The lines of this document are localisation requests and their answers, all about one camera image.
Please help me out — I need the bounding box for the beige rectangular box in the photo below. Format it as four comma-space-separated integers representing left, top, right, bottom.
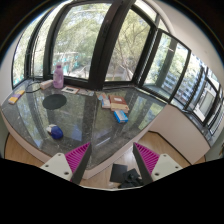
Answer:
40, 80, 53, 90

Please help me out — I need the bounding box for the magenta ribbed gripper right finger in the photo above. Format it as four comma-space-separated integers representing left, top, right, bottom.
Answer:
133, 143, 182, 185

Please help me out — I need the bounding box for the black crumpled cloth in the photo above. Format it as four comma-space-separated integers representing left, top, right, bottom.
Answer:
119, 168, 143, 189

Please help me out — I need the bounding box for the black square floor panel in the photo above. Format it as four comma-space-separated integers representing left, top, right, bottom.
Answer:
110, 164, 127, 183

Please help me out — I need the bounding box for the blue and white box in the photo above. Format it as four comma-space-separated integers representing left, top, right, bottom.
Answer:
114, 110, 128, 123

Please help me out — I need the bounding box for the open black window sash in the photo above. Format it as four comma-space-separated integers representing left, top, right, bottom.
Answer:
139, 29, 191, 102

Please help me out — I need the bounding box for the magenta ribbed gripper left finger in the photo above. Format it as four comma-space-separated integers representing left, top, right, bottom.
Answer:
41, 142, 92, 185

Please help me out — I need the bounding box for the brown book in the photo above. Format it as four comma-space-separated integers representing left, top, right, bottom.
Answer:
109, 95, 126, 104

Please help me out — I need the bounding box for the beige flat box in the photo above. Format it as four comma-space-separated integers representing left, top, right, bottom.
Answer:
111, 103, 129, 113

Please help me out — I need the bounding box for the round black mouse pad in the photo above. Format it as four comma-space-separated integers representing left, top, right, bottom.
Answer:
42, 94, 67, 110

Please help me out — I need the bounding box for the black cable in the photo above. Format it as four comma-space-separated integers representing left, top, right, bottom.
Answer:
24, 78, 43, 94

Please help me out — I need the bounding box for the pink plastic bottle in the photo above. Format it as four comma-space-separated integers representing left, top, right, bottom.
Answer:
53, 63, 64, 89

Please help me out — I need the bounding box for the white framed photo card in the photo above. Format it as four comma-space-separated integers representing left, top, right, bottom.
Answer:
62, 86, 79, 94

